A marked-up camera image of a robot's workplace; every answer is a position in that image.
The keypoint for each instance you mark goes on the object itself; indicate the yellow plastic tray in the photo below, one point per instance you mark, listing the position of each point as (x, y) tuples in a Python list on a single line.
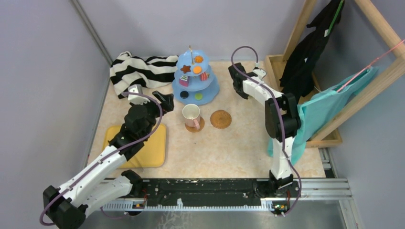
[(153, 152)]

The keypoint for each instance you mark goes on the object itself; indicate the woven round coaster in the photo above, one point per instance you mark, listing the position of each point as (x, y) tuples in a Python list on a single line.
[(220, 119), (195, 125)]

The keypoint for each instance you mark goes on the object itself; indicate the pink clothes hanger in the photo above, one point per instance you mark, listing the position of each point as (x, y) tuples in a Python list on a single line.
[(368, 66)]

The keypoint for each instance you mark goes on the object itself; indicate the black white striped cloth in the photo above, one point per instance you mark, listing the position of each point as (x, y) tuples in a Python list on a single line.
[(154, 72)]

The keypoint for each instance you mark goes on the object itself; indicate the pink mug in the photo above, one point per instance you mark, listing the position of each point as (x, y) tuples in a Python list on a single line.
[(191, 111)]

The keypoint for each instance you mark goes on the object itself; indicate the green macaron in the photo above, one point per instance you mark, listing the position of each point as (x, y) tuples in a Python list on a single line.
[(198, 96)]

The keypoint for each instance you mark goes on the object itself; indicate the wooden clothes rack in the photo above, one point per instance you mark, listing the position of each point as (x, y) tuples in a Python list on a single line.
[(329, 135)]

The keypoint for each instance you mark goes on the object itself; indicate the brown star cookie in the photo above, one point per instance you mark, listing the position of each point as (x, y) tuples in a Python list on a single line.
[(185, 69)]

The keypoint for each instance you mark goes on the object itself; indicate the orange flower cookie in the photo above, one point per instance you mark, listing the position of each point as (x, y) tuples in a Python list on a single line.
[(198, 59)]

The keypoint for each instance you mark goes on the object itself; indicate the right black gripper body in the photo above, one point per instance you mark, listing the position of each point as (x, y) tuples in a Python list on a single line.
[(243, 95)]

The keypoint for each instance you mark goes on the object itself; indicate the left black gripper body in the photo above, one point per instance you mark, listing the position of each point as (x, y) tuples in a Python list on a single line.
[(153, 112)]

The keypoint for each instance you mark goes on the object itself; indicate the teal hanging shirt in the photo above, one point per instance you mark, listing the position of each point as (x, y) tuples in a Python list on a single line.
[(323, 106)]

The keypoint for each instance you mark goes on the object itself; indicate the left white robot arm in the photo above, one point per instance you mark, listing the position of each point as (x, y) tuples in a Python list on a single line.
[(70, 204)]

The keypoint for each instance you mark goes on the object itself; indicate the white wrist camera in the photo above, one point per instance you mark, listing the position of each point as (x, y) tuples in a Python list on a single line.
[(136, 95), (260, 72)]

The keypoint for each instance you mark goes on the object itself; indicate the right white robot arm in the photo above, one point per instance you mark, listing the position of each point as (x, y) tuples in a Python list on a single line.
[(281, 119)]

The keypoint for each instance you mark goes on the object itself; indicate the black hanging garment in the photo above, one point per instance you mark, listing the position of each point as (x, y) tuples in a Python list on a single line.
[(297, 76)]

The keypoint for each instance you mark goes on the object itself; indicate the red striped cake slice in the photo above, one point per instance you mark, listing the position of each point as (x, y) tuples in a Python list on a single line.
[(204, 76)]

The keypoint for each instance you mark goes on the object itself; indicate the black macaron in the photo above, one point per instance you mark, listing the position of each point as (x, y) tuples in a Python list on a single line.
[(184, 94)]

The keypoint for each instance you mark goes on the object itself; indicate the purple triangular cake slice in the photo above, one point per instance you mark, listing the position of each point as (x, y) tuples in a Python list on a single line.
[(184, 80)]

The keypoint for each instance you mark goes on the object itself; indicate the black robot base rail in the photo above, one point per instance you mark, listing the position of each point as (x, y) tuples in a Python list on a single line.
[(239, 194)]

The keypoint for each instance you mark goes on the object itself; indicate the blue three-tier cake stand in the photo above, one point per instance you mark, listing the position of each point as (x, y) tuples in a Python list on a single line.
[(209, 88)]

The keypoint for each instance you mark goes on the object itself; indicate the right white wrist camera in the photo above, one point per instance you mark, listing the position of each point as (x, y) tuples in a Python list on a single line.
[(260, 72)]

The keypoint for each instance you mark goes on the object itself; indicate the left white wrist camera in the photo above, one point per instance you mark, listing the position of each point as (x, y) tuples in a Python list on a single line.
[(136, 95)]

